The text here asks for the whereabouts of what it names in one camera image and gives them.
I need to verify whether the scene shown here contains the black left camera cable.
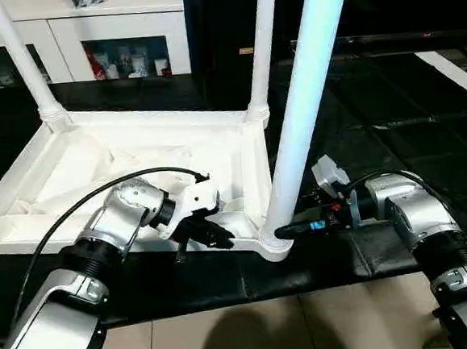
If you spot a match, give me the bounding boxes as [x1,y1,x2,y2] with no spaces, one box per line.
[2,163,221,318]

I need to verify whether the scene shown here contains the white flat board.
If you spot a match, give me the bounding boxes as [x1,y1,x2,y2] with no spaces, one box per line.
[415,47,467,110]

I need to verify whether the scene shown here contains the black box gold label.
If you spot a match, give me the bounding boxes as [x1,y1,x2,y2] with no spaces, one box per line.
[182,0,314,114]

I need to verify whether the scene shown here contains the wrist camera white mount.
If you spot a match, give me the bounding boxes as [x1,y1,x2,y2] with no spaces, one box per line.
[157,181,223,241]
[311,152,363,233]

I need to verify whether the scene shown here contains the silver metal rail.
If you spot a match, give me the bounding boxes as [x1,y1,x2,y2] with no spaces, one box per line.
[290,25,467,52]

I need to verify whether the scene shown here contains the black mat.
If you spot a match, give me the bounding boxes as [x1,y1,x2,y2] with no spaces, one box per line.
[0,48,467,339]

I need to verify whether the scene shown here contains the white cabinet glass doors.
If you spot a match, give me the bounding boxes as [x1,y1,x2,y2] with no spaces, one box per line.
[0,0,192,89]

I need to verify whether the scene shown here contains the white plastic table leg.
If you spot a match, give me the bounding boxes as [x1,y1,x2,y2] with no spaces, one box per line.
[0,0,75,135]
[236,0,287,122]
[244,0,372,244]

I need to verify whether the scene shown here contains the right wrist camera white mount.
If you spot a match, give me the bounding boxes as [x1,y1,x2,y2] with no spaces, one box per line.
[311,152,363,233]

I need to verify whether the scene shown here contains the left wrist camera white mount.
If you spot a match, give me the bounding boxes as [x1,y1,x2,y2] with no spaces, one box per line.
[157,181,223,241]

